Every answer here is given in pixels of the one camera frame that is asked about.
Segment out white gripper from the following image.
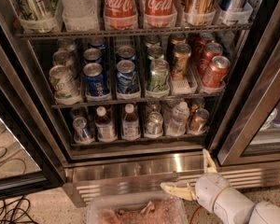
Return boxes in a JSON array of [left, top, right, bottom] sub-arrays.
[[161, 148, 230, 213]]

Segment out silver green 7up can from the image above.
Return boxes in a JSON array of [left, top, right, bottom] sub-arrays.
[[145, 111, 163, 138]]

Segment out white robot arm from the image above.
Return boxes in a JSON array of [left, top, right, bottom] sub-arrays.
[[161, 149, 280, 224]]

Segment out small water bottle bottom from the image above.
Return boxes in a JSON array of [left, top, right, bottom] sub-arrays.
[[166, 102, 189, 136]]

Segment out copper can bottom right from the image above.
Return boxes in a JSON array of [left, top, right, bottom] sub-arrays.
[[189, 108, 209, 132]]

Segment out fridge bottom vent grille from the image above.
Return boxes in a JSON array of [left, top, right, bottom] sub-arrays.
[[63, 157, 280, 207]]

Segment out fridge right glass door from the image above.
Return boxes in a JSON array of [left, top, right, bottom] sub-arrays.
[[207, 0, 280, 166]]

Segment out fridge glass door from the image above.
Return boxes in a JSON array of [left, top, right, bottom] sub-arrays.
[[0, 11, 64, 200], [207, 0, 280, 166]]

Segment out red can front right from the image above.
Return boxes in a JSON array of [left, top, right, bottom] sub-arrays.
[[202, 56, 231, 88]]

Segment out red can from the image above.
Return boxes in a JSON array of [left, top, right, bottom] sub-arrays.
[[197, 42, 223, 77], [193, 32, 216, 63], [202, 56, 231, 88]]

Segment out green mountain dew can front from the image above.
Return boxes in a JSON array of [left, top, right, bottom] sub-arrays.
[[147, 59, 169, 92]]

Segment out blue can front centre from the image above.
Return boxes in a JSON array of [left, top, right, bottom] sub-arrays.
[[116, 60, 139, 94]]

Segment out blue silver can bottom left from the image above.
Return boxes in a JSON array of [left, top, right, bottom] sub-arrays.
[[73, 117, 92, 143]]

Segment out gold brown can front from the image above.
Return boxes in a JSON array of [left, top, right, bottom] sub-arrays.
[[171, 43, 191, 80]]

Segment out red can middle right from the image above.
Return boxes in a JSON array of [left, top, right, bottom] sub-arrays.
[[197, 42, 223, 77]]

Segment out blue pepsi can front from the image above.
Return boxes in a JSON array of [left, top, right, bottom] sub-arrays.
[[83, 63, 109, 97]]

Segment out red can back right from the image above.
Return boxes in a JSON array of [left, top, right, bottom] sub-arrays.
[[193, 32, 216, 63]]

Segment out white green can front left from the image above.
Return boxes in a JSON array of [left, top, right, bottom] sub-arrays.
[[49, 65, 81, 105]]

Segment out fridge left glass door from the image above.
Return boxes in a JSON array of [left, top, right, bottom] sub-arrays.
[[0, 11, 64, 200]]

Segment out gold tall can top shelf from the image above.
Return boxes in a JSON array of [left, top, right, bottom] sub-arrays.
[[177, 0, 216, 26]]

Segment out silver blue tall can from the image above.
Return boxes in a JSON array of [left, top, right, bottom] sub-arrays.
[[218, 0, 247, 25]]

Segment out clear water bottle top shelf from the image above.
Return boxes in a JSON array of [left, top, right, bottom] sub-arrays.
[[61, 0, 99, 32]]

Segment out green tall can top shelf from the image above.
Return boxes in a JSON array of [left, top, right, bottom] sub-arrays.
[[17, 0, 59, 33]]

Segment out clear plastic bin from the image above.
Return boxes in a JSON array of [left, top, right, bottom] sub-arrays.
[[87, 191, 188, 224]]

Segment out right brown tea bottle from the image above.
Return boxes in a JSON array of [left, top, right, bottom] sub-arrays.
[[122, 104, 140, 140]]

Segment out brown tea bottle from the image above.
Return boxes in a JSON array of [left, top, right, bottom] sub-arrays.
[[122, 104, 140, 140], [95, 106, 117, 142]]

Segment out left brown tea bottle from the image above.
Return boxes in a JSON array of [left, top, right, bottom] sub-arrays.
[[95, 106, 117, 142]]

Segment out right coca-cola bottle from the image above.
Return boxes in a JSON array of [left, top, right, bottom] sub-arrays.
[[144, 0, 174, 28]]

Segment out coca-cola bottle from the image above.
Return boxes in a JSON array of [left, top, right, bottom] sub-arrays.
[[144, 0, 174, 28], [104, 0, 137, 30]]

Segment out left coca-cola bottle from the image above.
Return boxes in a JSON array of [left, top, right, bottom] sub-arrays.
[[104, 0, 137, 30]]

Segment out black cables on floor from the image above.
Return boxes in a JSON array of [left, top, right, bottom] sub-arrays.
[[0, 196, 40, 224]]

